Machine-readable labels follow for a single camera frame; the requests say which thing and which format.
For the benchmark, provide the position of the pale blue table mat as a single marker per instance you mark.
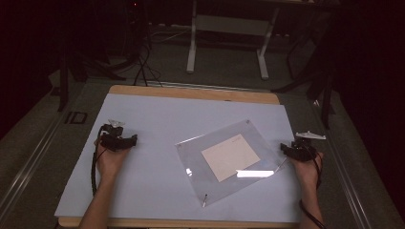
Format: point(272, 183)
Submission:
point(140, 178)

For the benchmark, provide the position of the white metal desk frame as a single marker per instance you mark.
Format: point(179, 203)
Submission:
point(227, 25)

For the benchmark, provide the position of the metal floor rail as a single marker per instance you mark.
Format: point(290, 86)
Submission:
point(28, 165)
point(345, 165)

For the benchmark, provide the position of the person's right hand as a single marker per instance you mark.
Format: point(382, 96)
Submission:
point(307, 171)

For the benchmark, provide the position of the black floor socket plate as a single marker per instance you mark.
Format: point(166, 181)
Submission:
point(76, 117)

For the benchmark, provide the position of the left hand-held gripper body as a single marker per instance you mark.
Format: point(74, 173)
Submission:
point(111, 140)

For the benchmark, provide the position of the person's left hand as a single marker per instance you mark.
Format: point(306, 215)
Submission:
point(108, 162)

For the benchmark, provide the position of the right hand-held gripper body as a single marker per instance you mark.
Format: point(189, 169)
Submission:
point(304, 151)

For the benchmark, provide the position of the black metal stand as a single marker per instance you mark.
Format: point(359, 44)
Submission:
point(318, 73)

